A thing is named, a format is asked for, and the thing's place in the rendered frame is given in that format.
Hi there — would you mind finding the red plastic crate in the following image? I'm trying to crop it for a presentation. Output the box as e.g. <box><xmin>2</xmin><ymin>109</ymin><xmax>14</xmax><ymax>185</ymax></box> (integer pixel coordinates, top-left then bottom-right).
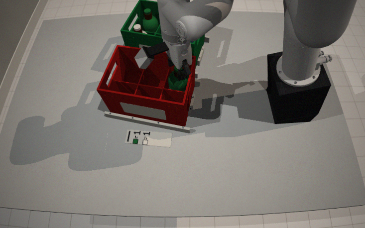
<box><xmin>97</xmin><ymin>45</ymin><xmax>195</xmax><ymax>126</ymax></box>

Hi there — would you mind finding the green plastic crate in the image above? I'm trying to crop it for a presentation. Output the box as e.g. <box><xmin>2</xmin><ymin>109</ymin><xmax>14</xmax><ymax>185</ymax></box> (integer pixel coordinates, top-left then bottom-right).
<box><xmin>121</xmin><ymin>0</ymin><xmax>205</xmax><ymax>66</ymax></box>

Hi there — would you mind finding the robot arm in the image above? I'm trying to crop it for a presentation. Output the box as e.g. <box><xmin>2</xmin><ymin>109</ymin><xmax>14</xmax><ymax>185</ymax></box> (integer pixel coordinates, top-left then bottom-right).
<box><xmin>135</xmin><ymin>0</ymin><xmax>357</xmax><ymax>87</ymax></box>

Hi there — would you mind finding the white paper pick list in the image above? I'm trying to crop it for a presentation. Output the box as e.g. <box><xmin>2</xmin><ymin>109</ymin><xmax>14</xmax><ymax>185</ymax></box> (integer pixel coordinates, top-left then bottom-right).
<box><xmin>125</xmin><ymin>129</ymin><xmax>172</xmax><ymax>147</ymax></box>

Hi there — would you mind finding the white bottle with grey label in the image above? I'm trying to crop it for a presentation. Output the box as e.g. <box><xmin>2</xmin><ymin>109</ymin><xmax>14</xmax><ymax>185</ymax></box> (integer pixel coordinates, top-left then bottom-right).
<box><xmin>134</xmin><ymin>24</ymin><xmax>147</xmax><ymax>34</ymax></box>

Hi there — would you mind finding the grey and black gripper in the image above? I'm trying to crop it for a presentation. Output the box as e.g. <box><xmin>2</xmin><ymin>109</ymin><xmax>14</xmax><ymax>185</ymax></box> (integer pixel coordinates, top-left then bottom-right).
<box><xmin>162</xmin><ymin>37</ymin><xmax>192</xmax><ymax>81</ymax></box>

